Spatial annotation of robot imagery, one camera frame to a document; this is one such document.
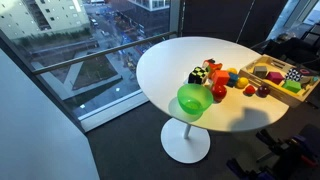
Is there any green plastic bowl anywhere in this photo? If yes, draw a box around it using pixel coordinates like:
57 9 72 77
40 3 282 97
177 84 213 115

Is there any red apple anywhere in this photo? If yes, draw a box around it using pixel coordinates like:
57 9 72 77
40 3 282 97
211 84 227 102

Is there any black green checkered cube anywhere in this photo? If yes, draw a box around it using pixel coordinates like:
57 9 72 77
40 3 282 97
188 67 208 84

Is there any orange red block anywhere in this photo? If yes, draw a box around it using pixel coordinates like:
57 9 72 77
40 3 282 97
212 70 230 85

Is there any orange yellow fruit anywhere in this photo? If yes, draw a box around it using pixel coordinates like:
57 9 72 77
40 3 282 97
227 68 238 74

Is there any blue block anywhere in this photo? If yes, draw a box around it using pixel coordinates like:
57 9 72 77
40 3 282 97
227 72 239 87

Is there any yellow lemon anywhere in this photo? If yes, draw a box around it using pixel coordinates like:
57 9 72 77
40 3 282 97
236 77 249 89

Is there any small red strawberry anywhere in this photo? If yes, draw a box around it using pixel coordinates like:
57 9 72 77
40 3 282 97
244 85 256 96

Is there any grey block in tray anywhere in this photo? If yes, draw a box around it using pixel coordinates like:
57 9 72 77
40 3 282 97
253 66 267 78

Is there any dark red plum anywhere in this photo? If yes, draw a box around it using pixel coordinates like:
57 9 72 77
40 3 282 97
257 85 270 98

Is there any magenta block in tray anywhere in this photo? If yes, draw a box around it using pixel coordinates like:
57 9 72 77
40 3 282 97
266 72 284 84

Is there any window metal railing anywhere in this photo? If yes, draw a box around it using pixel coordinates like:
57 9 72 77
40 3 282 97
32 31 177 75

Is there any wooden tray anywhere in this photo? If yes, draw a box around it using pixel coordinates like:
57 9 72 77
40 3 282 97
239 55 319 107

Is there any green block in tray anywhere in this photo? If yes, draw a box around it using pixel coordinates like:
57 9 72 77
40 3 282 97
282 80 301 93

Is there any black white patterned cube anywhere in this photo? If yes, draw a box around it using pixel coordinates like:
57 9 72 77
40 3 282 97
285 68 302 81

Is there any white table pedestal base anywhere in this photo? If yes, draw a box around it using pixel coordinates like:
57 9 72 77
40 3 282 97
161 118 211 164

